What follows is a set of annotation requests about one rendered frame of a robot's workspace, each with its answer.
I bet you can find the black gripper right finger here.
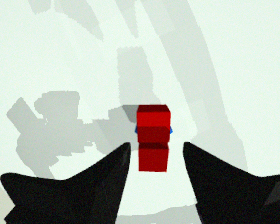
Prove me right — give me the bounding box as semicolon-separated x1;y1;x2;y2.
182;142;280;224

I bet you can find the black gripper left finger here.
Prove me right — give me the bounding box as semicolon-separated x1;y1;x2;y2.
0;142;131;224

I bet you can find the red cube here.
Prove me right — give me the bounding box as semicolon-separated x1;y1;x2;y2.
137;142;170;172
136;104;171;142

